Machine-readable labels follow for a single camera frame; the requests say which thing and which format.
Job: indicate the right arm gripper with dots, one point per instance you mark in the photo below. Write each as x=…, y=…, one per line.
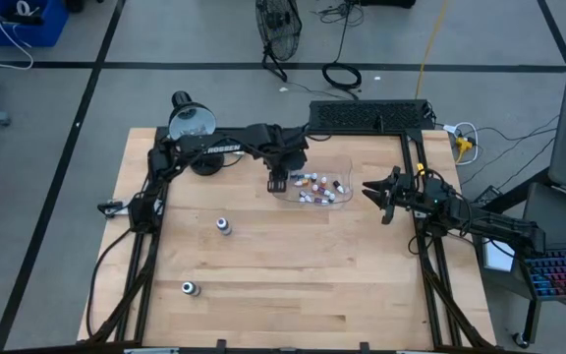
x=403, y=194

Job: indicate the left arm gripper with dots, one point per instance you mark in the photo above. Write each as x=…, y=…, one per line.
x=278, y=174

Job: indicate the small blue food coloring bottle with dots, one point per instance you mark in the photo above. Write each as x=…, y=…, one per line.
x=309, y=199

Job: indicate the small maroon food coloring bottle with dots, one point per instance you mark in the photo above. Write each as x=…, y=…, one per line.
x=337, y=186

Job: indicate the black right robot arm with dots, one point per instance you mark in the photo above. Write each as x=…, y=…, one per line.
x=489, y=223

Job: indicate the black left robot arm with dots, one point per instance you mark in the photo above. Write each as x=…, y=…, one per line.
x=224, y=145

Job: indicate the large violet food coloring bottle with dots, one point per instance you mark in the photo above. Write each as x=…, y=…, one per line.
x=224, y=227

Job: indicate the large black food coloring bottle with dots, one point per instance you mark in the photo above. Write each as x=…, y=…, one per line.
x=190, y=288

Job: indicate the clear plastic bin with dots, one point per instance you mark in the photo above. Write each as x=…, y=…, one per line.
x=344, y=169

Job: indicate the black perforated computer case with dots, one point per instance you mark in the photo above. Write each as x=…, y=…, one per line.
x=366, y=115

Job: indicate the yellow power plug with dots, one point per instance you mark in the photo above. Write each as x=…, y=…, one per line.
x=464, y=145

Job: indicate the black desk lamp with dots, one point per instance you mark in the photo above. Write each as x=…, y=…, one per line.
x=192, y=120

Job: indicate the white paper sheet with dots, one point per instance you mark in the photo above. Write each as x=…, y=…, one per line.
x=498, y=258

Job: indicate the black floor fan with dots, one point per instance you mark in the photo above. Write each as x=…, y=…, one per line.
x=278, y=24

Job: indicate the laptop with rainbow keyboard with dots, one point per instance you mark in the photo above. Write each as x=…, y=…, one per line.
x=563, y=268

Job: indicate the black caster wheel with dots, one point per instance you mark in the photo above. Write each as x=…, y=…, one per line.
x=521, y=340

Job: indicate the blue storage crate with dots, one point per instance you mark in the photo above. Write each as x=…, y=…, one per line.
x=42, y=29

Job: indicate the black aluminium rig frame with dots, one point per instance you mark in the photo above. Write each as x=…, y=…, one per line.
x=371, y=133

